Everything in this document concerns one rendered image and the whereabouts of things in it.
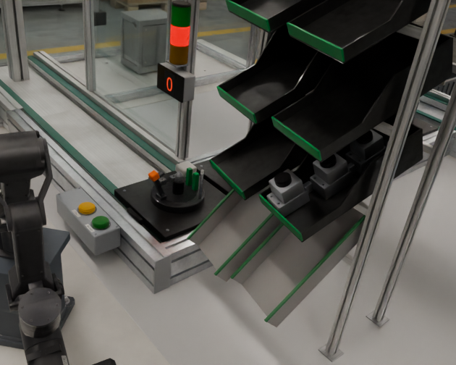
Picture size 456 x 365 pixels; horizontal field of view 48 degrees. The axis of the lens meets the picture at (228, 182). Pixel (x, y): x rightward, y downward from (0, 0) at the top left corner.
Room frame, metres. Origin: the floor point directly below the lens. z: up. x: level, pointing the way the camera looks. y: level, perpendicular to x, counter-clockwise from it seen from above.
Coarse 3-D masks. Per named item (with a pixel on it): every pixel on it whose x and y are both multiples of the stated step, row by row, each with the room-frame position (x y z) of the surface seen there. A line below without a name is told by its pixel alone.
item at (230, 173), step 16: (256, 128) 0.98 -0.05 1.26; (272, 128) 1.00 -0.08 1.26; (240, 144) 0.96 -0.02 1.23; (256, 144) 0.97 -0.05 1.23; (272, 144) 0.96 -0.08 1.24; (288, 144) 0.95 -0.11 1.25; (224, 160) 0.94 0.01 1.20; (240, 160) 0.93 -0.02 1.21; (256, 160) 0.92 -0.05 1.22; (272, 160) 0.91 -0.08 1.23; (288, 160) 0.87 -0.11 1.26; (224, 176) 0.87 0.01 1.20; (240, 176) 0.88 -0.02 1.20; (256, 176) 0.87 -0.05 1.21; (272, 176) 0.85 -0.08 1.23; (240, 192) 0.82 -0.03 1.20; (256, 192) 0.83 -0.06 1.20
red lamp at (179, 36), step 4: (172, 28) 1.32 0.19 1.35; (176, 28) 1.31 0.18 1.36; (180, 28) 1.31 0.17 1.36; (184, 28) 1.32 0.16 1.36; (188, 28) 1.33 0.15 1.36; (172, 32) 1.32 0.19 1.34; (176, 32) 1.31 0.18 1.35; (180, 32) 1.31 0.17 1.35; (184, 32) 1.32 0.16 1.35; (188, 32) 1.33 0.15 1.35; (172, 36) 1.32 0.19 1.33; (176, 36) 1.31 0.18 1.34; (180, 36) 1.31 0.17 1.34; (184, 36) 1.32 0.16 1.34; (188, 36) 1.33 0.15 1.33; (172, 40) 1.32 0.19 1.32; (176, 40) 1.31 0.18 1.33; (180, 40) 1.31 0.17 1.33; (184, 40) 1.32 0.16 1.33; (188, 40) 1.33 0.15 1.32; (172, 44) 1.32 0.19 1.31; (176, 44) 1.31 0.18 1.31; (180, 44) 1.31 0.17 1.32; (184, 44) 1.32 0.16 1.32; (188, 44) 1.33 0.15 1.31
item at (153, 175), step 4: (152, 172) 1.07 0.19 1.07; (156, 172) 1.06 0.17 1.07; (160, 172) 1.08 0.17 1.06; (152, 176) 1.05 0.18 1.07; (156, 176) 1.06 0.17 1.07; (160, 176) 1.07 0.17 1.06; (152, 180) 1.06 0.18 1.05; (156, 180) 1.06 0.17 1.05; (156, 184) 1.06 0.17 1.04; (160, 184) 1.07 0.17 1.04; (156, 188) 1.07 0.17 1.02; (160, 188) 1.07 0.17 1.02; (160, 192) 1.07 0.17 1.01
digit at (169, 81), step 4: (168, 72) 1.32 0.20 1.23; (164, 76) 1.34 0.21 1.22; (168, 76) 1.32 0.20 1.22; (172, 76) 1.31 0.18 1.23; (164, 80) 1.34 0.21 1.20; (168, 80) 1.32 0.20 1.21; (172, 80) 1.31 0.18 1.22; (164, 84) 1.34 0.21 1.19; (168, 84) 1.32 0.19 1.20; (172, 84) 1.31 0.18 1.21; (164, 88) 1.33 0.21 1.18; (168, 88) 1.32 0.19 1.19; (172, 88) 1.31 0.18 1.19; (168, 92) 1.32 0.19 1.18; (172, 92) 1.31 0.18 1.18
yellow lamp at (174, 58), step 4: (172, 48) 1.32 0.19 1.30; (176, 48) 1.31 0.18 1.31; (180, 48) 1.31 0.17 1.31; (184, 48) 1.32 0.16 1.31; (188, 48) 1.34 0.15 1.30; (172, 52) 1.32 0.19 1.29; (176, 52) 1.31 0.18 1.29; (180, 52) 1.31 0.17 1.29; (184, 52) 1.32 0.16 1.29; (172, 56) 1.32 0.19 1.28; (176, 56) 1.31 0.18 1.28; (180, 56) 1.31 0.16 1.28; (184, 56) 1.32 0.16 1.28; (172, 60) 1.32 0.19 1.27; (176, 60) 1.31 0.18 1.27; (180, 60) 1.31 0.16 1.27; (184, 60) 1.32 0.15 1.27; (180, 64) 1.31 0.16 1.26
